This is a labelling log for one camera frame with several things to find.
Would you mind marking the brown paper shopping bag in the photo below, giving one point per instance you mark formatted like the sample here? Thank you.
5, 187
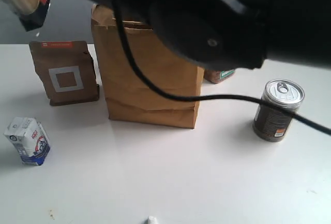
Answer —
127, 97

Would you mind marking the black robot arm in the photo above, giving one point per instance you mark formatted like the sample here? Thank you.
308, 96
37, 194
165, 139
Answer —
228, 34

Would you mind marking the almond jar with yellow lid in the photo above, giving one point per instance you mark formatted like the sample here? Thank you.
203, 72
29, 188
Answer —
216, 77

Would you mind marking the brown coffee pouch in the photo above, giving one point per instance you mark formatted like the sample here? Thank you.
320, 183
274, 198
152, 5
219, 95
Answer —
66, 70

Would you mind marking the dark can with pull-tab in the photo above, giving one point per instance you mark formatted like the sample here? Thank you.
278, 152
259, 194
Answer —
272, 125

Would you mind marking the small white object table edge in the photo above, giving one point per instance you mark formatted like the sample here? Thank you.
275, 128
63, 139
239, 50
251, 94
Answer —
152, 220

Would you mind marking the small white blue carton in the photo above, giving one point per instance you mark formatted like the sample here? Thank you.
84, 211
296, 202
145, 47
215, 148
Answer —
29, 138

